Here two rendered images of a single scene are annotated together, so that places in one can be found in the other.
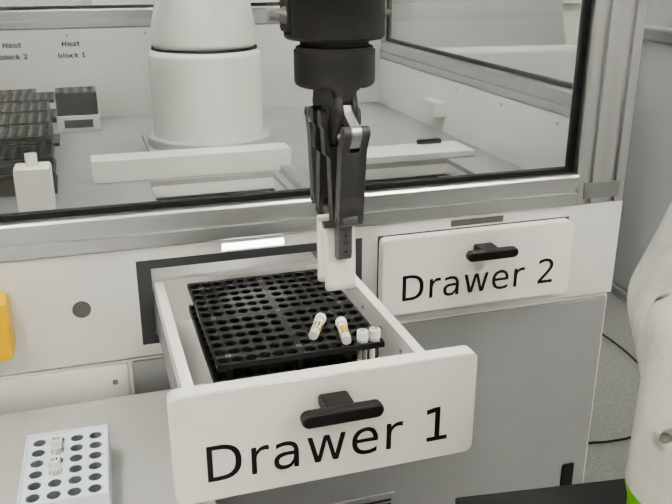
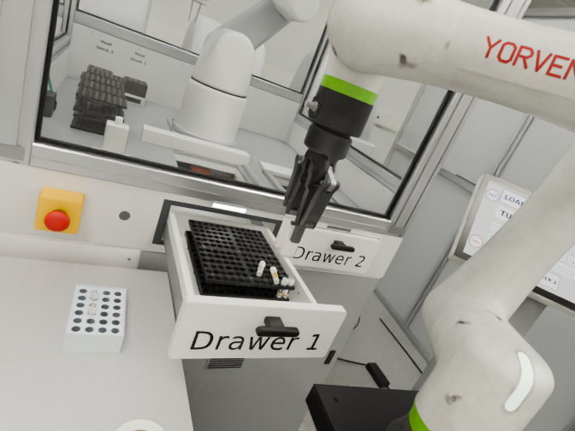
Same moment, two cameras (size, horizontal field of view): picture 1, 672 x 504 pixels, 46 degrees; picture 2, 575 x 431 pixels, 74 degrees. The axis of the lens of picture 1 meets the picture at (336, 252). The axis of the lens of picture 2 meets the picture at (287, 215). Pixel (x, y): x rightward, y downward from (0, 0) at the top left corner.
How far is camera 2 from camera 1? 0.20 m
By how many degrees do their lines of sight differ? 12
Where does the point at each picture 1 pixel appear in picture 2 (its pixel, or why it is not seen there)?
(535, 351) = (340, 296)
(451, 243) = (324, 236)
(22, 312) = (89, 207)
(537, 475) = not seen: hidden behind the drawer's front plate
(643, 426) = (440, 387)
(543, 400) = not seen: hidden behind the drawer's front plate
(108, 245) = (152, 185)
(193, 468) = (185, 340)
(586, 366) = (358, 309)
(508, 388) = not seen: hidden behind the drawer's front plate
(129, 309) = (151, 222)
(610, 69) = (423, 177)
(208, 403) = (207, 308)
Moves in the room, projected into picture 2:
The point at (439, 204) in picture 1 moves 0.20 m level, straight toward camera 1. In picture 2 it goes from (325, 215) to (329, 248)
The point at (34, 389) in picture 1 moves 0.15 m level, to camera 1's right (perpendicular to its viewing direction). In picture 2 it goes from (80, 251) to (152, 270)
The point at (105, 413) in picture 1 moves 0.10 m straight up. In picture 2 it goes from (120, 277) to (130, 236)
